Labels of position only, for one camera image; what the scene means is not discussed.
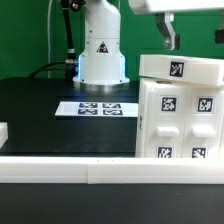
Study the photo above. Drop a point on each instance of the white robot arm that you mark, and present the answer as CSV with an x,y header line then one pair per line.
x,y
102,64

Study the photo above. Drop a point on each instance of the white cabinet door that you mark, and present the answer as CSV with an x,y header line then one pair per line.
x,y
203,124
166,119

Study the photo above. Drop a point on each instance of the white cabinet body box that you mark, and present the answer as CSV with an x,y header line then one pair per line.
x,y
147,87

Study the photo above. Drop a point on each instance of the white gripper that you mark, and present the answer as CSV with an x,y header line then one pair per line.
x,y
164,18

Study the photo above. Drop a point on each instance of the small white cabinet top box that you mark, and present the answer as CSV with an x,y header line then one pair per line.
x,y
195,70

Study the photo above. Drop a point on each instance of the white marker sheet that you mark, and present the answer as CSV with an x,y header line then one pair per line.
x,y
96,109

